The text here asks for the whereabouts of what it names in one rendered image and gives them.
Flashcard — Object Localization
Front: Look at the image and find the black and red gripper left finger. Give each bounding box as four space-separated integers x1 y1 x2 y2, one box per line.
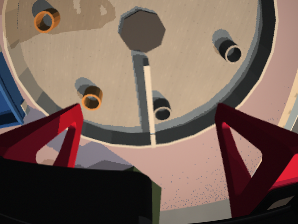
0 103 83 167

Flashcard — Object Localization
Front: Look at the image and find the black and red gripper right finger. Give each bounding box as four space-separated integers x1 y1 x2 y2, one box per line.
215 103 298 218

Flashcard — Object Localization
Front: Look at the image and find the bronze bushing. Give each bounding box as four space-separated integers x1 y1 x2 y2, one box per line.
34 8 60 33
81 86 103 111

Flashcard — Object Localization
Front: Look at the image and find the grey metal bushing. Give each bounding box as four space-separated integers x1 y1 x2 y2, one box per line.
153 98 172 122
219 40 243 64

